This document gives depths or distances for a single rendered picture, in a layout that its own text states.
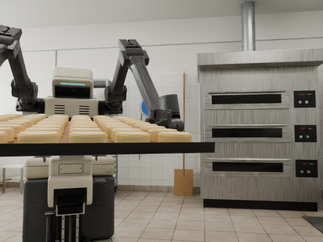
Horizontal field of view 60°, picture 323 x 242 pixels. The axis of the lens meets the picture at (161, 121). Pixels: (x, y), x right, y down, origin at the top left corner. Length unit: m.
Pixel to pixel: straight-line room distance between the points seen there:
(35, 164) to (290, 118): 3.09
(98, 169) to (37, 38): 4.43
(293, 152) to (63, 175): 3.04
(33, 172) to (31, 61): 4.24
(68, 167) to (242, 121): 2.71
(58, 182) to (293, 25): 4.60
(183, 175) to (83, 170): 3.13
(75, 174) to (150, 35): 3.92
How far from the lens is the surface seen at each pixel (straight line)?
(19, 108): 1.60
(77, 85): 1.53
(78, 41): 5.58
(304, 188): 4.04
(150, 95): 1.00
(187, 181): 4.58
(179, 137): 0.39
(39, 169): 1.84
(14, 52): 1.15
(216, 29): 5.14
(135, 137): 0.37
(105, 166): 1.84
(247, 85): 3.89
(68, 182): 1.55
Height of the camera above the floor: 0.95
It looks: 3 degrees up
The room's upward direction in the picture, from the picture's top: straight up
